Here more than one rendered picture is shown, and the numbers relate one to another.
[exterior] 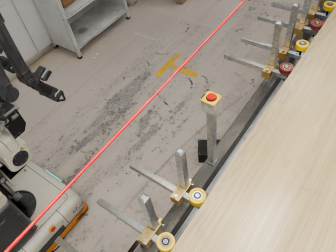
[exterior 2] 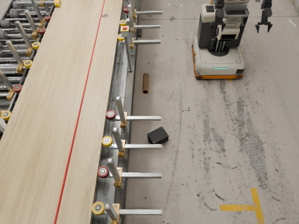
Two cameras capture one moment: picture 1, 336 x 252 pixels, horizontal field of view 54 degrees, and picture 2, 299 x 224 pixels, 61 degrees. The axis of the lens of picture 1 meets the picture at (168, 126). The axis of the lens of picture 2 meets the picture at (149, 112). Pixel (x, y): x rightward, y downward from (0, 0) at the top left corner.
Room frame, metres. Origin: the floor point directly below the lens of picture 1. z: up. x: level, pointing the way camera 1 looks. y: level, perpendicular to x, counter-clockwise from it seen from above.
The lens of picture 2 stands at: (2.59, -1.27, 2.60)
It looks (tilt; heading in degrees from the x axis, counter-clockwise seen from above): 54 degrees down; 142
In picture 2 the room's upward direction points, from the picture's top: 4 degrees counter-clockwise
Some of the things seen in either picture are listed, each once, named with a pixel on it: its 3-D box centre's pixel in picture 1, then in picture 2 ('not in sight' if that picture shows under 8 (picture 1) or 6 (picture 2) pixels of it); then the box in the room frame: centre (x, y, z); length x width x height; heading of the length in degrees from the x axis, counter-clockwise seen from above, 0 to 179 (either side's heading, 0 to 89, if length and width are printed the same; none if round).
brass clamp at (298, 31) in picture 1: (300, 26); (118, 177); (1.88, -1.04, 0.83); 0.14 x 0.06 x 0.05; 137
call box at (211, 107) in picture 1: (211, 103); (125, 31); (0.99, -0.21, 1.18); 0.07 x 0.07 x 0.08; 47
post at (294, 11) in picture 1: (289, 36); (119, 145); (1.71, -0.88, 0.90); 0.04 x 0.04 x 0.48; 47
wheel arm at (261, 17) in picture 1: (286, 24); (131, 175); (1.93, -0.95, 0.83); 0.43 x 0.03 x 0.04; 47
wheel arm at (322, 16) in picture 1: (299, 10); (129, 212); (2.12, -1.12, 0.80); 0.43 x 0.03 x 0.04; 47
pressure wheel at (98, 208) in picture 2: (328, 10); (99, 210); (1.98, -1.27, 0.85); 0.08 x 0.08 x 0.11
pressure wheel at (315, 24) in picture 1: (315, 29); (104, 174); (1.80, -1.10, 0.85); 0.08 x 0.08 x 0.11
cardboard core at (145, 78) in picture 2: not in sight; (145, 83); (0.76, 0.15, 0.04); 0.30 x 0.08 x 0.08; 137
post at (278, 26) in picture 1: (273, 55); (122, 116); (1.53, -0.71, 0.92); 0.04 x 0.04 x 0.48; 47
